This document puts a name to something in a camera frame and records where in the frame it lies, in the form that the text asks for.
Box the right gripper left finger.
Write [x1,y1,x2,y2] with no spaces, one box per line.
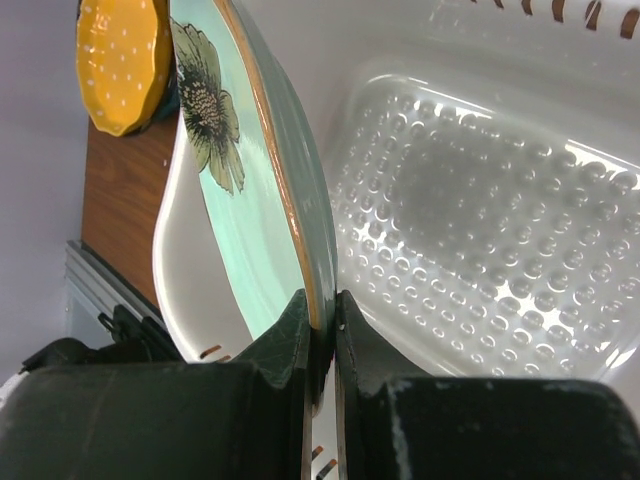
[1,291,311,479]

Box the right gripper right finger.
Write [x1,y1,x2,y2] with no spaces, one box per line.
[335,291,639,479]

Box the mint floral plate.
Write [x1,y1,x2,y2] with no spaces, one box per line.
[168,0,341,336]

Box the white plastic bin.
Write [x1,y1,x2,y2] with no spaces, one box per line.
[153,1,639,478]

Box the yellow dotted plate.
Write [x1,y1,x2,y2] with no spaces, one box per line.
[75,0,173,137]

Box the black striped rim plate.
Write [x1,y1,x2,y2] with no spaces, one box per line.
[150,74,180,124]

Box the aluminium frame rail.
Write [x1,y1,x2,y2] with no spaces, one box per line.
[65,240,166,348]

